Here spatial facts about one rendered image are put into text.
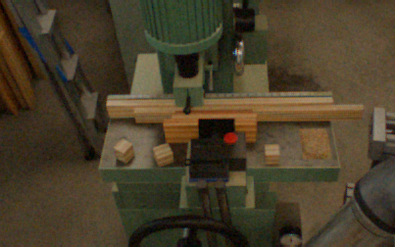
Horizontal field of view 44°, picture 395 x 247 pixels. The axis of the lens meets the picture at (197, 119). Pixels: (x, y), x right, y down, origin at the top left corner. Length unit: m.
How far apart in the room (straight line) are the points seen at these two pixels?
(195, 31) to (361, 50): 2.08
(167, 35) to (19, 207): 1.56
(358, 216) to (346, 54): 2.28
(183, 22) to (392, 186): 0.54
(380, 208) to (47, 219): 1.83
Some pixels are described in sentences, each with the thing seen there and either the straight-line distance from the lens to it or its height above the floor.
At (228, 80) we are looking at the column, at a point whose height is 0.87.
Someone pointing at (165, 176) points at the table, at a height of 0.87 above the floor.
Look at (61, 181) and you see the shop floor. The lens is 2.44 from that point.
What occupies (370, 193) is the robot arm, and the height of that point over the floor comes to 1.30.
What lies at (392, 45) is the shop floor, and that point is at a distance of 3.10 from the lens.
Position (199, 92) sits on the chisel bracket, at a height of 1.05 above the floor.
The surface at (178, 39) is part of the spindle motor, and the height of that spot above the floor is 1.24.
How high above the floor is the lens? 1.86
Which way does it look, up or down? 47 degrees down
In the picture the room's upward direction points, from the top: 5 degrees counter-clockwise
